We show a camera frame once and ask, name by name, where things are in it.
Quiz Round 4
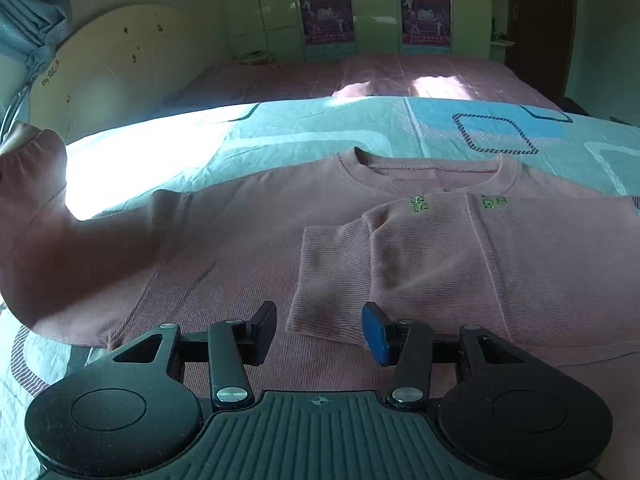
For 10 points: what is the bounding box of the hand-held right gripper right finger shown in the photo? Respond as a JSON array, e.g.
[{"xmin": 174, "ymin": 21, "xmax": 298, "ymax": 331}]
[{"xmin": 361, "ymin": 301, "xmax": 529, "ymax": 409}]

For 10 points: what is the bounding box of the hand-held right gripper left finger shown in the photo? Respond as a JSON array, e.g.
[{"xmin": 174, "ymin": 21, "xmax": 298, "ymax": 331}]
[{"xmin": 112, "ymin": 301, "xmax": 278, "ymax": 413}]

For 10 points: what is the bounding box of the pink ribbed sweater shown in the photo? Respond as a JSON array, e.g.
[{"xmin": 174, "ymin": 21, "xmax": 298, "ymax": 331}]
[{"xmin": 0, "ymin": 122, "xmax": 640, "ymax": 396}]

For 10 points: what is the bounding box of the teal patterned blanket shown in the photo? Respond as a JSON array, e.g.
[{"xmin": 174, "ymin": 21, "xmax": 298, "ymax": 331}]
[{"xmin": 0, "ymin": 95, "xmax": 640, "ymax": 480}]

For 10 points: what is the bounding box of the pink bed sheet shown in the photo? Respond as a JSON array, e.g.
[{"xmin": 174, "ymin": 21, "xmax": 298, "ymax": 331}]
[{"xmin": 165, "ymin": 52, "xmax": 563, "ymax": 111}]

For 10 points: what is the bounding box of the cream curved headboard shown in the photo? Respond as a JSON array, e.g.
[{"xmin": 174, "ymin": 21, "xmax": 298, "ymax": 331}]
[{"xmin": 32, "ymin": 5, "xmax": 236, "ymax": 143}]

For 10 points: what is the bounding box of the white corner shelf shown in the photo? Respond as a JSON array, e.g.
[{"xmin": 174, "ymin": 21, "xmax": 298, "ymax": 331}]
[{"xmin": 490, "ymin": 0, "xmax": 518, "ymax": 50}]

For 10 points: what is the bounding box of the pale green wardrobe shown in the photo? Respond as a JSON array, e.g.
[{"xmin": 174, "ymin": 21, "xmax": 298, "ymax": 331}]
[{"xmin": 217, "ymin": 0, "xmax": 493, "ymax": 66}]

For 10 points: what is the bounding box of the brown wooden door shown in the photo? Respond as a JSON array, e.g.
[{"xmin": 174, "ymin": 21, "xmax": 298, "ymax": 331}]
[{"xmin": 505, "ymin": 0, "xmax": 579, "ymax": 103}]

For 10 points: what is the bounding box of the blue curtain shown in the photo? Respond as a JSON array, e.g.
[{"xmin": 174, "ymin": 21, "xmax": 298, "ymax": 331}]
[{"xmin": 0, "ymin": 0, "xmax": 76, "ymax": 92}]

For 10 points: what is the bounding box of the purple calendar wall poster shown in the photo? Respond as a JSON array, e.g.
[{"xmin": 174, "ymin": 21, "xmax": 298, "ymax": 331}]
[
  {"xmin": 400, "ymin": 0, "xmax": 454, "ymax": 55},
  {"xmin": 298, "ymin": 0, "xmax": 357, "ymax": 58}
]

